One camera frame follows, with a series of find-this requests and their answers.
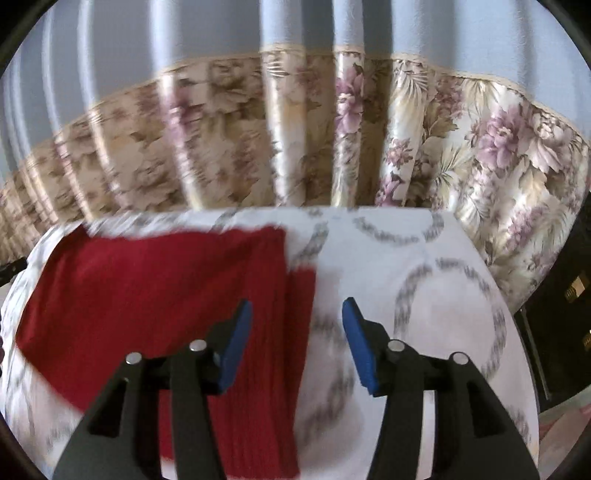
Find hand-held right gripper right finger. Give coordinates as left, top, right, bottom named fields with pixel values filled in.
left=342, top=298, right=541, bottom=480

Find white sheet with ring print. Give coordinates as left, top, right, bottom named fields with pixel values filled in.
left=0, top=206, right=541, bottom=480

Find dark furniture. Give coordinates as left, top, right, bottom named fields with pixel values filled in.
left=512, top=222, right=591, bottom=411

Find wide blue curtain, floral hem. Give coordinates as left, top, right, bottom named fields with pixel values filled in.
left=0, top=0, right=591, bottom=315

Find red knitted sweater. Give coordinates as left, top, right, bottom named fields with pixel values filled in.
left=16, top=224, right=317, bottom=479

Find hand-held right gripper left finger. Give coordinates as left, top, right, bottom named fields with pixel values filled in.
left=53, top=299, right=254, bottom=480

